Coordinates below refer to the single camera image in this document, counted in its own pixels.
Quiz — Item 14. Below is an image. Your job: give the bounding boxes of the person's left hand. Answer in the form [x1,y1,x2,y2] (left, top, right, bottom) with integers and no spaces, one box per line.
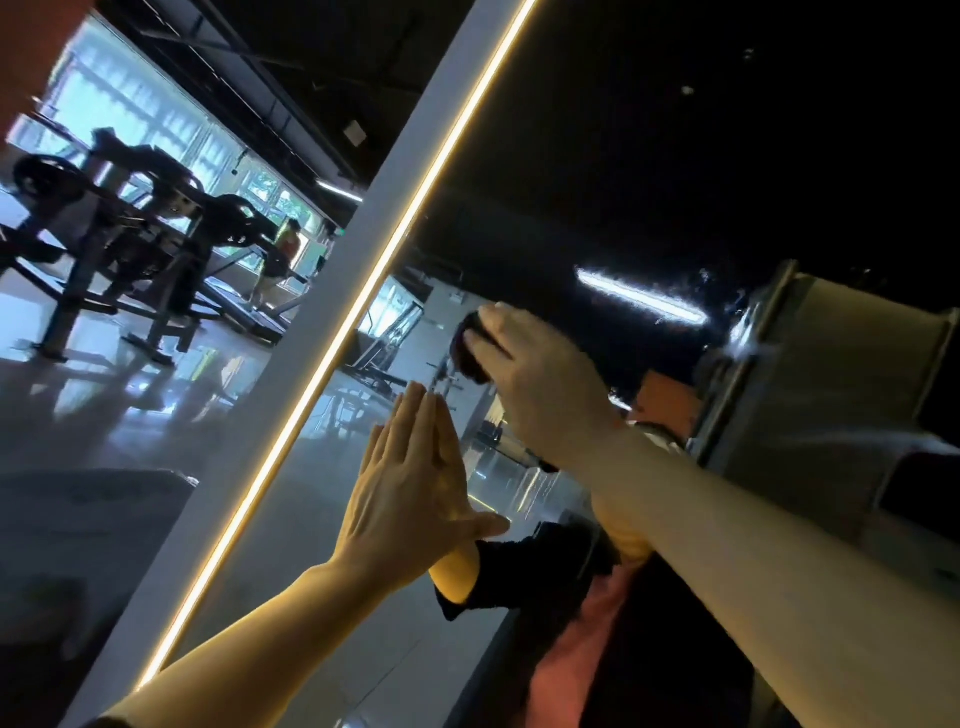
[333,382,513,596]

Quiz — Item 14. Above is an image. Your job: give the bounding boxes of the large bright gym window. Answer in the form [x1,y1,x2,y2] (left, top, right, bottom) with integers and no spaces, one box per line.
[7,15,324,234]

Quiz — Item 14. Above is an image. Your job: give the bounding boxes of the red square pillar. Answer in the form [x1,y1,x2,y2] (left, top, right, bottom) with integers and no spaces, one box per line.
[0,0,95,134]

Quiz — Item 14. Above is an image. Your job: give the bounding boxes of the person's right forearm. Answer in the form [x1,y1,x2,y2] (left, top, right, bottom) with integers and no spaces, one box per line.
[573,423,960,728]

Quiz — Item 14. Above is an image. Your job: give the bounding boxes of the dark brown cleaning cloth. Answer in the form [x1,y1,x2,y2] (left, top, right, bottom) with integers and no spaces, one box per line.
[448,309,512,386]

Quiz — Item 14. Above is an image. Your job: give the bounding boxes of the large wall mirror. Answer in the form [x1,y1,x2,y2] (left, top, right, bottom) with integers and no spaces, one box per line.
[60,0,960,728]

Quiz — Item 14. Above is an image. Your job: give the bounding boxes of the dark grey plastic bin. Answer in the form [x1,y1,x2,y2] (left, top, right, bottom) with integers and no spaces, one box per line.
[0,468,200,662]

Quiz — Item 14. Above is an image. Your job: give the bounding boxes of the black gym weight machine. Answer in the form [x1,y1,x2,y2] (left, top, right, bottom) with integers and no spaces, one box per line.
[0,127,294,371]

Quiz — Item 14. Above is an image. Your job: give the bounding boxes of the ceiling tube light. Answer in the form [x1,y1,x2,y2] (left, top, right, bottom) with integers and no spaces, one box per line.
[315,178,366,207]

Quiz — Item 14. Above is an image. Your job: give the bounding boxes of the person's right hand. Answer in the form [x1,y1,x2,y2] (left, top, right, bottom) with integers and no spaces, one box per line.
[462,300,629,471]

